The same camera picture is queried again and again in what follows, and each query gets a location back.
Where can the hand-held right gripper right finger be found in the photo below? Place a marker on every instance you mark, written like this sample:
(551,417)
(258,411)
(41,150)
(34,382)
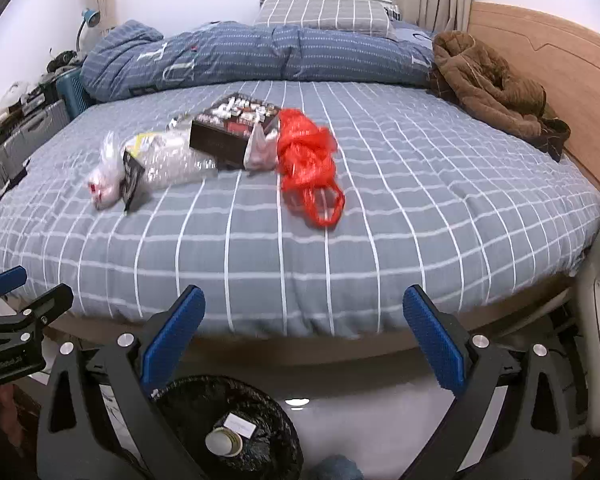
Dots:
(435,340)

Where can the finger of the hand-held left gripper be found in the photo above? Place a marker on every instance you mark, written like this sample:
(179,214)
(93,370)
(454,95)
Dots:
(40,307)
(5,280)

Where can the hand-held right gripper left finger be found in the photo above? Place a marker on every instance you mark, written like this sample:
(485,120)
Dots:
(176,335)

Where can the trash bin with black liner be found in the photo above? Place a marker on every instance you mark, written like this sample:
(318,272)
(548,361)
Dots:
(260,400)

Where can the white tissue paper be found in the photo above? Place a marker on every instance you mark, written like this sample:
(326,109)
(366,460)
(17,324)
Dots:
(102,175)

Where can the black packet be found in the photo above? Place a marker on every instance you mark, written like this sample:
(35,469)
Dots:
(132,182)

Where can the clear bubble wrap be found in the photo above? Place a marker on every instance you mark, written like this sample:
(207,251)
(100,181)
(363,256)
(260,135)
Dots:
(175,160)

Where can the black printed box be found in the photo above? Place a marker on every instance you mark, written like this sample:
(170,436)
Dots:
(220,140)

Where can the red plastic bag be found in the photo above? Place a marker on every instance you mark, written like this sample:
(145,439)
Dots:
(305,155)

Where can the black device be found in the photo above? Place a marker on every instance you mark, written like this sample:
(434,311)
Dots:
(19,175)

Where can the white paper card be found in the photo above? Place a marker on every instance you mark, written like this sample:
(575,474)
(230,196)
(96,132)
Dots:
(241,425)

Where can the paper cup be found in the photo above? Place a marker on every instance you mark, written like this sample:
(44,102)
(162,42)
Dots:
(224,442)

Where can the bed with grey grid sheet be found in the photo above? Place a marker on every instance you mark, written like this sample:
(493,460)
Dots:
(380,210)

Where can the grey suitcase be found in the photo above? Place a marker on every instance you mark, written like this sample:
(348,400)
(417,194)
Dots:
(25,135)

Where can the blue fabric object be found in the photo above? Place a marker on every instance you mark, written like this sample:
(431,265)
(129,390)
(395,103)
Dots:
(342,467)

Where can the pile of assorted items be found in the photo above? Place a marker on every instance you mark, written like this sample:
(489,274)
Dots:
(35,90)

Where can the yellow snack packet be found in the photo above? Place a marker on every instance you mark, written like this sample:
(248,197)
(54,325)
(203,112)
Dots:
(147,141)

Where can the teal suitcase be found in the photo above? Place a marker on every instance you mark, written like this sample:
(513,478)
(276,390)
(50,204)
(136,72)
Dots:
(72,95)

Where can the silver foil wrapper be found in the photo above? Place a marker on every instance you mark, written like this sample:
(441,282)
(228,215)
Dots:
(180,121)

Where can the brown padded jacket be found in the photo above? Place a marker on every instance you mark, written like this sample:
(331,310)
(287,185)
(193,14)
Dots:
(485,80)

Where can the blue desk lamp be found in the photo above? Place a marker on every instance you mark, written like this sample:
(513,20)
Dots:
(90,17)

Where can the blue printed quilt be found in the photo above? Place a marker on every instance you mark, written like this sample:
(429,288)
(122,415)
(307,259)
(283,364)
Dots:
(280,55)

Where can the wooden headboard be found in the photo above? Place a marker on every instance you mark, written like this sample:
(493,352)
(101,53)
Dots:
(555,60)

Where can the blue printed pillow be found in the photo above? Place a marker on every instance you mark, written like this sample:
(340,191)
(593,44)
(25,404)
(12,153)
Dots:
(412,32)

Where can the grey grid pillow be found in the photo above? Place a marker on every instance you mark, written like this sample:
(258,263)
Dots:
(325,15)

